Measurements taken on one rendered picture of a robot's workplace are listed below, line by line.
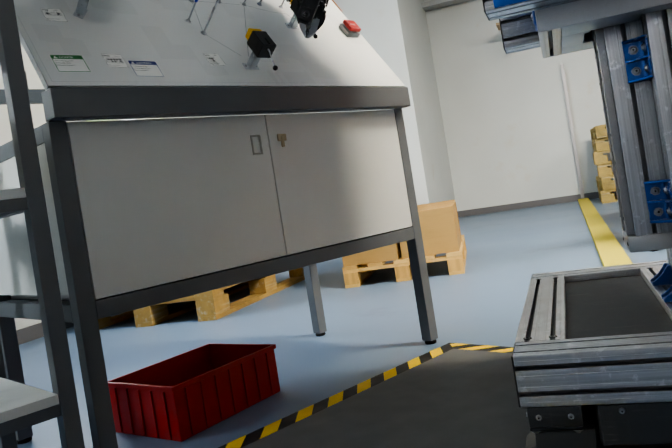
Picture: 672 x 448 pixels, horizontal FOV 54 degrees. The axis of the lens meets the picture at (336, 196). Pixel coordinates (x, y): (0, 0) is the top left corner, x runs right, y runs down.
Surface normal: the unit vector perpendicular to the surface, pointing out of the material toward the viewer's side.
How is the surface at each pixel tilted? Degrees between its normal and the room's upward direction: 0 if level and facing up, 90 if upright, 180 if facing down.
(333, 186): 90
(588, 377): 90
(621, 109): 90
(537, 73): 90
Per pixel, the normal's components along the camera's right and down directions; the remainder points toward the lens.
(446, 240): -0.21, 0.04
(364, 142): 0.68, -0.11
